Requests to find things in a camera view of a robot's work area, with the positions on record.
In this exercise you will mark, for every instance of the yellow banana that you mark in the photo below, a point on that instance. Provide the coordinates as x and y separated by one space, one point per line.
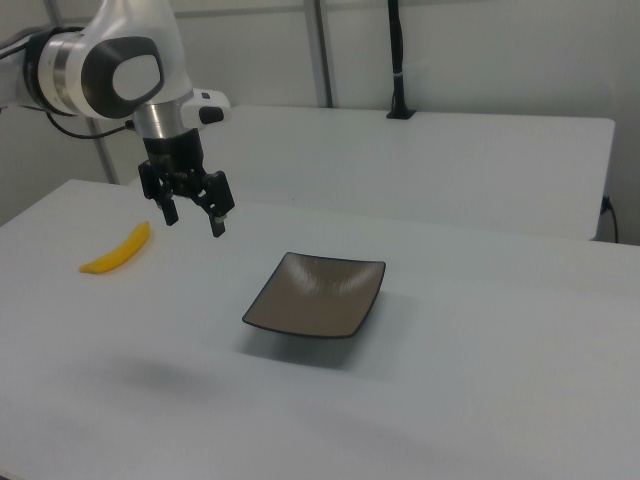
122 250

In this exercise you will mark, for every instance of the square brown ceramic plate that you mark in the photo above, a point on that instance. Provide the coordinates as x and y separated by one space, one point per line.
315 297

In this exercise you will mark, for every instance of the horizontal aluminium frame rail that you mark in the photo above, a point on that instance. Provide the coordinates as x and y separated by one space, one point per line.
240 14

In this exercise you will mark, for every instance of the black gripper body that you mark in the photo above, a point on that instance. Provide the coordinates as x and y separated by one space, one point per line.
172 150

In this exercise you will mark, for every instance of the wide aluminium frame post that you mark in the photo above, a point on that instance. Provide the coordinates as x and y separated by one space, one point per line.
320 55

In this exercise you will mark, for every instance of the white table with rounded edge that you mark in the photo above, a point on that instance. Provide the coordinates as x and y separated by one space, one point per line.
400 165

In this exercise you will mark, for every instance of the black pole base plate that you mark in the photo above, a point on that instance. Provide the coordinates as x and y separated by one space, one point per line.
400 114

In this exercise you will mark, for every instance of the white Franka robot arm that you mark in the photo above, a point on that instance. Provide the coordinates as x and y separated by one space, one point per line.
100 40

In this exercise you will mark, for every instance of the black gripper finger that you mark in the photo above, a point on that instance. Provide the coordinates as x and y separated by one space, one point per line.
169 207
219 205

